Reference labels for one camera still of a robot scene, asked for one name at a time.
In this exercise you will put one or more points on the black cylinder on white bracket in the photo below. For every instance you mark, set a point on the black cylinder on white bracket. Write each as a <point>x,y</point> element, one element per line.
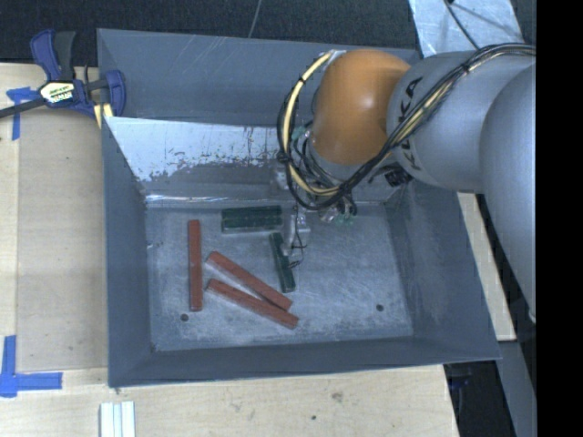
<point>398,176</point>

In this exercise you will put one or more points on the grey metal bin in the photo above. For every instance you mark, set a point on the grey metal bin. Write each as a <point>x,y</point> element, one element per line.
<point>228,84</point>

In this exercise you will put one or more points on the dark green flat block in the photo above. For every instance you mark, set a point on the dark green flat block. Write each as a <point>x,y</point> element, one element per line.
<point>250,219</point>
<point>284,276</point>

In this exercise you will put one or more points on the red-brown flat block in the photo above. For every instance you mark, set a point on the red-brown flat block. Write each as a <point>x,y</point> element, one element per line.
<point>250,281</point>
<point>255,305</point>
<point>195,267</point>

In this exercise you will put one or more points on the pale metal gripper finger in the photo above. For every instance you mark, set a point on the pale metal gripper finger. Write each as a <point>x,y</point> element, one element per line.
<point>287,247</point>
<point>294,262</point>

